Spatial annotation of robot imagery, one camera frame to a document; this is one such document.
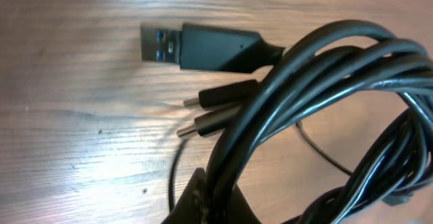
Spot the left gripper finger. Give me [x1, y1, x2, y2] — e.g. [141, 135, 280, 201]
[162, 168, 260, 224]

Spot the thick black USB-A cable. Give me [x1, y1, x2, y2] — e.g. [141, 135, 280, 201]
[139, 20, 433, 224]

